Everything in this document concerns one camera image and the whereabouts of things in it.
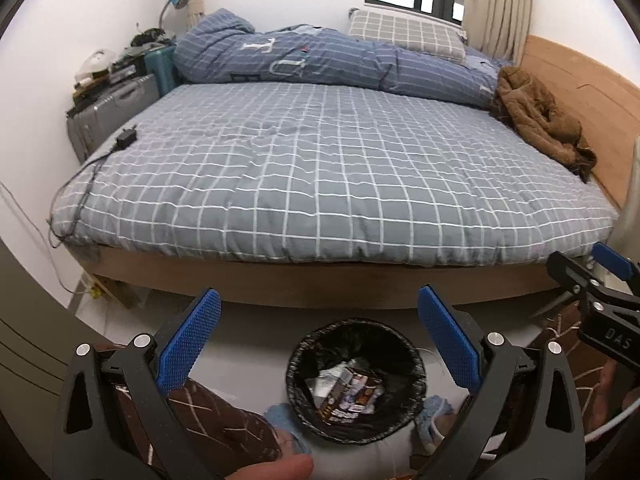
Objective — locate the black lined waste bin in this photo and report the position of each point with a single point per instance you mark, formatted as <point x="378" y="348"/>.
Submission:
<point x="305" y="360"/>

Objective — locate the wooden bed frame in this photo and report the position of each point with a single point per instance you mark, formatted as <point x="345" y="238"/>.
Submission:
<point x="325" y="285"/>

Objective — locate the wooden bed support block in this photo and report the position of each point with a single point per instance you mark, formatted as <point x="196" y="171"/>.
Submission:
<point x="120" y="292"/>

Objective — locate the brown patterned pants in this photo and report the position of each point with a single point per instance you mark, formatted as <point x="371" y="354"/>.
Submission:
<point x="215" y="425"/>

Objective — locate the blue fuzzy slipper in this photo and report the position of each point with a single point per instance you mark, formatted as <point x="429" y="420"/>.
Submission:
<point x="282" y="417"/>
<point x="432" y="412"/>

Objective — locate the person's right hand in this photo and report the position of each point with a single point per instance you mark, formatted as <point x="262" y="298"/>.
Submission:
<point x="614" y="390"/>

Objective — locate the person's left hand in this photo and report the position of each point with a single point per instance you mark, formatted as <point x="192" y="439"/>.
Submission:
<point x="275" y="467"/>

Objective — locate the teal suitcase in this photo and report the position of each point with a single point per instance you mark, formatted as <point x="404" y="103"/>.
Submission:
<point x="162" y="70"/>

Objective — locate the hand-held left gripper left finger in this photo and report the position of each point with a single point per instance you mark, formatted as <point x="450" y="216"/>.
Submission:
<point x="190" y="340"/>

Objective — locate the blue striped duvet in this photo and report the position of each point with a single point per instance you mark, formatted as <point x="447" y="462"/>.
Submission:
<point x="325" y="60"/>

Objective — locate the grey checked pillow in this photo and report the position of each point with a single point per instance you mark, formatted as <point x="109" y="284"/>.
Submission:
<point x="405" y="30"/>

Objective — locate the grey suitcase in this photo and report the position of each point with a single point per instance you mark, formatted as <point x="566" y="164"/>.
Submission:
<point x="110" y="110"/>

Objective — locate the brown fleece jacket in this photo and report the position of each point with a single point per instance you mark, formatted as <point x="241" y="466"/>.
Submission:
<point x="530" y="105"/>

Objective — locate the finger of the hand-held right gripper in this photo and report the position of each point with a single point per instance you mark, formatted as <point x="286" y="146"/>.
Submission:
<point x="570" y="275"/>
<point x="615" y="262"/>

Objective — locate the white plastic bag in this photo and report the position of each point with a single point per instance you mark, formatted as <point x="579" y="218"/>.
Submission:
<point x="97" y="62"/>

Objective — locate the brown printed box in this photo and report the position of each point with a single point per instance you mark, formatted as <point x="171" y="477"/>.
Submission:
<point x="350" y="400"/>

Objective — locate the grey checked bedsheet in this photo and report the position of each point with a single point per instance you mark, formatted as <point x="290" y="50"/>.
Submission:
<point x="300" y="175"/>

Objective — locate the wooden headboard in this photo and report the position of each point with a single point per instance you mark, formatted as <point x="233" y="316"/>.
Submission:
<point x="590" y="100"/>

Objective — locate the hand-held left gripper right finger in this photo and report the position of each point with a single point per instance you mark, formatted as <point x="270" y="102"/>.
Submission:
<point x="447" y="335"/>

